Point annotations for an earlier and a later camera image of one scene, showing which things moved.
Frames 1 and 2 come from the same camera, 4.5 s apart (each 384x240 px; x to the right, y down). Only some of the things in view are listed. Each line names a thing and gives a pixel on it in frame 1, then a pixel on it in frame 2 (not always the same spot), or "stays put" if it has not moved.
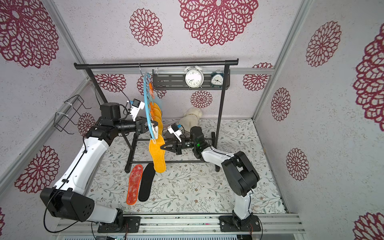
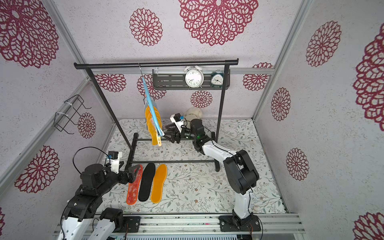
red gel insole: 135,177 stays put
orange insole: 158,154 -> 158,180
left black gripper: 140,126 -> 126,179
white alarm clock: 194,78 stays put
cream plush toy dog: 190,118 stays put
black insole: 146,182 stays put
